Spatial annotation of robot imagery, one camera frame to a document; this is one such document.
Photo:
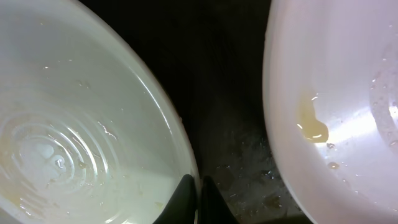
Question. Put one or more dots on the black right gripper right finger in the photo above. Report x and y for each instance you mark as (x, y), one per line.
(213, 208)

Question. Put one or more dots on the cream white plate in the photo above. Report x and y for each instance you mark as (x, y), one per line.
(88, 135)

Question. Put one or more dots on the dark brown serving tray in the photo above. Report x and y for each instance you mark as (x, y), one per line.
(207, 55)

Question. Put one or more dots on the pink plate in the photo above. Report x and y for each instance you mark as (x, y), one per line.
(330, 106)

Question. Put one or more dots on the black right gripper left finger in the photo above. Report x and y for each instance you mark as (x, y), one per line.
(182, 205)

